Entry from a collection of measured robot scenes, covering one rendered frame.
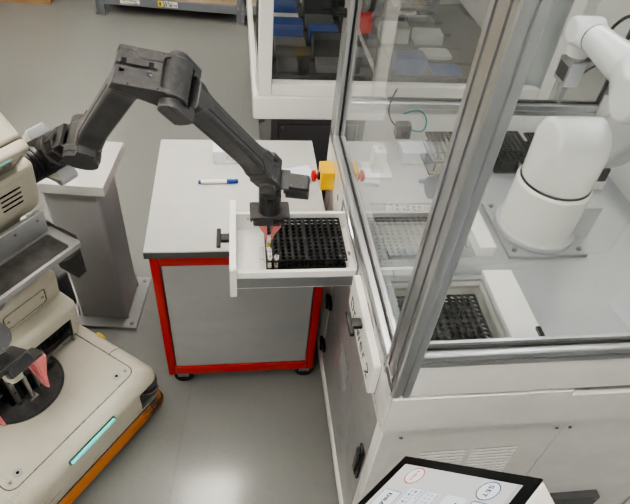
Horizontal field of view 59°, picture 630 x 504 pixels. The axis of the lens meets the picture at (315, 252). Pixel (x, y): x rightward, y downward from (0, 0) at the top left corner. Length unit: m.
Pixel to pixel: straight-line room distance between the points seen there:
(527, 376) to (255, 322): 1.06
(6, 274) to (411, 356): 0.88
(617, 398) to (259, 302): 1.11
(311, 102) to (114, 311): 1.21
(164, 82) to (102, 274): 1.48
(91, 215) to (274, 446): 1.08
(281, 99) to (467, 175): 1.50
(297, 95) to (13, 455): 1.55
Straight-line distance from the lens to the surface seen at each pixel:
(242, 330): 2.06
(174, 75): 1.02
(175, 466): 2.19
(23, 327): 1.59
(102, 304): 2.54
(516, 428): 1.50
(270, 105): 2.24
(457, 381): 1.22
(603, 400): 1.48
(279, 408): 2.28
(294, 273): 1.49
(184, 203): 1.92
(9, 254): 1.41
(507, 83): 0.76
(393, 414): 1.28
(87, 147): 1.30
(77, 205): 2.17
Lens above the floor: 1.96
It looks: 44 degrees down
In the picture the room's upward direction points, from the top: 6 degrees clockwise
